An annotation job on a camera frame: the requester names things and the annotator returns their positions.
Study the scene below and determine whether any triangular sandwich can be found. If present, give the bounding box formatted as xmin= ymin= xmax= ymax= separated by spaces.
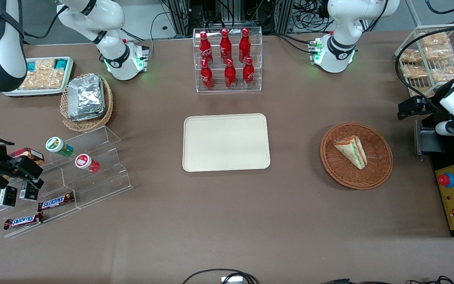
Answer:
xmin=333 ymin=135 xmax=368 ymax=170

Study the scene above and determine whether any round brown wicker basket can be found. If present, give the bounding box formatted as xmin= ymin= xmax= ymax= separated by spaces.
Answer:
xmin=320 ymin=121 xmax=394 ymax=191

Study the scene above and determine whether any white plastic snack tray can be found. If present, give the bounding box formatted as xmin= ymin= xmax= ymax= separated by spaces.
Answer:
xmin=2 ymin=56 xmax=75 ymax=98

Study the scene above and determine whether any oval tan wicker basket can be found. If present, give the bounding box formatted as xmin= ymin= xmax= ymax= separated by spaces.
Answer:
xmin=60 ymin=73 xmax=114 ymax=133

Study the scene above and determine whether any beige rectangular tray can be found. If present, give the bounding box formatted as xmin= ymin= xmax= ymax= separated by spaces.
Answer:
xmin=182 ymin=113 xmax=271 ymax=173

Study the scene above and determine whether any dark red snack box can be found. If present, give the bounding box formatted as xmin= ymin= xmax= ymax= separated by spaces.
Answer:
xmin=8 ymin=147 xmax=45 ymax=166

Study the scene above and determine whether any clear bag of fried snacks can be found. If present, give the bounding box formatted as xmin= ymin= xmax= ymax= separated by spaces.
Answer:
xmin=402 ymin=64 xmax=429 ymax=79
xmin=409 ymin=86 xmax=435 ymax=99
xmin=419 ymin=31 xmax=450 ymax=47
xmin=431 ymin=59 xmax=454 ymax=82
xmin=424 ymin=45 xmax=454 ymax=61
xmin=399 ymin=48 xmax=423 ymax=64

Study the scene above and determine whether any small black box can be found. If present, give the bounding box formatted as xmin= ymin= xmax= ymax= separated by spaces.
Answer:
xmin=19 ymin=181 xmax=39 ymax=202
xmin=0 ymin=185 xmax=18 ymax=208

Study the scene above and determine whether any black machine with yellow panel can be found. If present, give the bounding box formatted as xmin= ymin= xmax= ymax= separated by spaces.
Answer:
xmin=414 ymin=118 xmax=454 ymax=238

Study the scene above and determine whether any green-lidded snack cup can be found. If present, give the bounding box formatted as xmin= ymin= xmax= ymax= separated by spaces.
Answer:
xmin=45 ymin=136 xmax=74 ymax=158

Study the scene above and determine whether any Snickers chocolate bar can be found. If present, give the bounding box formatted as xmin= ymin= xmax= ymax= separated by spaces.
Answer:
xmin=3 ymin=212 xmax=45 ymax=230
xmin=37 ymin=192 xmax=75 ymax=212

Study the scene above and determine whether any red-lidded snack cup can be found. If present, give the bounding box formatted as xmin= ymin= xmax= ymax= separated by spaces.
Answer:
xmin=74 ymin=153 xmax=100 ymax=174

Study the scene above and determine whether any clear acrylic stepped stand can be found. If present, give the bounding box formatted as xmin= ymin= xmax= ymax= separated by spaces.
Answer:
xmin=0 ymin=125 xmax=134 ymax=239

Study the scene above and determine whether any silver foil pouch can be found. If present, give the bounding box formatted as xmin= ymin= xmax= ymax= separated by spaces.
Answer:
xmin=67 ymin=76 xmax=105 ymax=116
xmin=69 ymin=106 xmax=107 ymax=123

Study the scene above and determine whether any clear bag of crackers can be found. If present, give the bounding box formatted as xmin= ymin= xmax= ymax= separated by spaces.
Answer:
xmin=35 ymin=59 xmax=56 ymax=74
xmin=19 ymin=70 xmax=65 ymax=91

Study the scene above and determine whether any red cola bottle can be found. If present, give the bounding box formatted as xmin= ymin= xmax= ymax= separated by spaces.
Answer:
xmin=242 ymin=56 xmax=255 ymax=88
xmin=220 ymin=28 xmax=233 ymax=64
xmin=200 ymin=58 xmax=214 ymax=91
xmin=224 ymin=58 xmax=237 ymax=90
xmin=238 ymin=28 xmax=251 ymax=64
xmin=199 ymin=32 xmax=214 ymax=66

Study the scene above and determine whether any clear acrylic bottle rack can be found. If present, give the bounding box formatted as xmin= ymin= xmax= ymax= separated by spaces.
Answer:
xmin=193 ymin=27 xmax=263 ymax=93

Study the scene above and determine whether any white wire rack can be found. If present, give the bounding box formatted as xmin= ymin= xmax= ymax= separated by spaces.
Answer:
xmin=394 ymin=24 xmax=454 ymax=99

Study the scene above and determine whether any tangled black cable bundle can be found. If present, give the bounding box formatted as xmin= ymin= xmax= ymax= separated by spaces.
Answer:
xmin=293 ymin=0 xmax=331 ymax=33

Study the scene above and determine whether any black cable loop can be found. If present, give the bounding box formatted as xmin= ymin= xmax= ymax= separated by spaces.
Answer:
xmin=181 ymin=269 xmax=260 ymax=284

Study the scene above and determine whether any aluminium frame rack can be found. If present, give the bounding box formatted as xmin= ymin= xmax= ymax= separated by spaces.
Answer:
xmin=160 ymin=0 xmax=295 ymax=37

